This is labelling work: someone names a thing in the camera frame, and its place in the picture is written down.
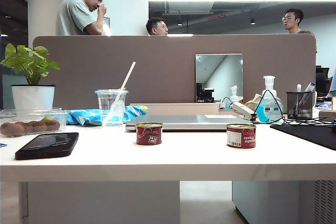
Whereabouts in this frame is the red can with small barcode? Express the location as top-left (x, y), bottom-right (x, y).
top-left (135, 122), bottom-right (163, 145)

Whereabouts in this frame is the red can with Paste lettering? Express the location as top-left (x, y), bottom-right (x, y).
top-left (226, 123), bottom-right (257, 148)

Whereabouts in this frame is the beige desk riser box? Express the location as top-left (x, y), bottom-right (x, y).
top-left (129, 102), bottom-right (220, 116)

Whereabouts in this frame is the brown desk partition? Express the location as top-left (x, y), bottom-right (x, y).
top-left (33, 34), bottom-right (317, 111)

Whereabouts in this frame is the silver closed laptop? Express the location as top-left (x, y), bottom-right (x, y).
top-left (125, 114), bottom-right (254, 132)

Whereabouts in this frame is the clear plastic cup with straw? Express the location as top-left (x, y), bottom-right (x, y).
top-left (101, 61), bottom-right (137, 126)

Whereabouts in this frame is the square mirror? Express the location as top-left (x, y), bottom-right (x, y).
top-left (195, 54), bottom-right (244, 103)

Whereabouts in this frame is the seated man with glasses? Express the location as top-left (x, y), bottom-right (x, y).
top-left (145, 17), bottom-right (169, 36)

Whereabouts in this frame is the white stapler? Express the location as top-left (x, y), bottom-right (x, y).
top-left (232, 101), bottom-right (259, 122)

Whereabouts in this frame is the blue snack bag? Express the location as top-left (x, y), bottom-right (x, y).
top-left (66, 104), bottom-right (150, 126)

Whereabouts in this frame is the blue hand sanitizer pump bottle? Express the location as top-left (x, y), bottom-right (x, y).
top-left (255, 75), bottom-right (285, 124)

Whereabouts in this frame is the brown kiwi fruit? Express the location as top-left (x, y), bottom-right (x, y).
top-left (36, 121), bottom-right (50, 132)
top-left (25, 121), bottom-right (40, 133)
top-left (46, 120), bottom-right (60, 132)
top-left (14, 121), bottom-right (27, 134)
top-left (0, 123), bottom-right (17, 136)

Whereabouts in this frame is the white desk panel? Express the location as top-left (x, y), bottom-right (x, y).
top-left (26, 181), bottom-right (181, 224)

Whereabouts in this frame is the man in grey t-shirt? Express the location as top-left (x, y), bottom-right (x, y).
top-left (57, 0), bottom-right (108, 36)

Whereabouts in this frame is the black smartphone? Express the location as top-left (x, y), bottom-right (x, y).
top-left (15, 132), bottom-right (79, 161)

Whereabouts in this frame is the black mesh pen holder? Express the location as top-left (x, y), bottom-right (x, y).
top-left (286, 91), bottom-right (315, 120)

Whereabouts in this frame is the white plant pot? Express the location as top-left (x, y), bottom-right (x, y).
top-left (10, 84), bottom-right (56, 112)

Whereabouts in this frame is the clear plastic fruit container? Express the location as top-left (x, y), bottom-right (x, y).
top-left (0, 107), bottom-right (69, 137)

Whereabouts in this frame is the grey vented cabinet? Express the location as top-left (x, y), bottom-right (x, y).
top-left (232, 180), bottom-right (336, 224)

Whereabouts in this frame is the white marker with blue cap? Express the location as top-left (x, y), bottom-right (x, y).
top-left (303, 81), bottom-right (317, 93)

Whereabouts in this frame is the green leafy plant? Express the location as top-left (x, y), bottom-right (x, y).
top-left (0, 43), bottom-right (61, 86)

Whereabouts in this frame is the man in olive shirt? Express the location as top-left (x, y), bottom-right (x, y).
top-left (282, 8), bottom-right (316, 36)

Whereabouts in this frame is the black mouse mat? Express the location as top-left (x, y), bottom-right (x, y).
top-left (270, 123), bottom-right (336, 151)

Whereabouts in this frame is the black monitor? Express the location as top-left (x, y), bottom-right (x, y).
top-left (316, 67), bottom-right (330, 96)

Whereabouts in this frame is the wooden block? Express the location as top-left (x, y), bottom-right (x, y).
top-left (319, 110), bottom-right (336, 120)

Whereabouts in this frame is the white picture frame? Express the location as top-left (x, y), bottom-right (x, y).
top-left (102, 16), bottom-right (111, 36)

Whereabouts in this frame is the black cable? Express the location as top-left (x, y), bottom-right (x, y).
top-left (251, 89), bottom-right (336, 128)

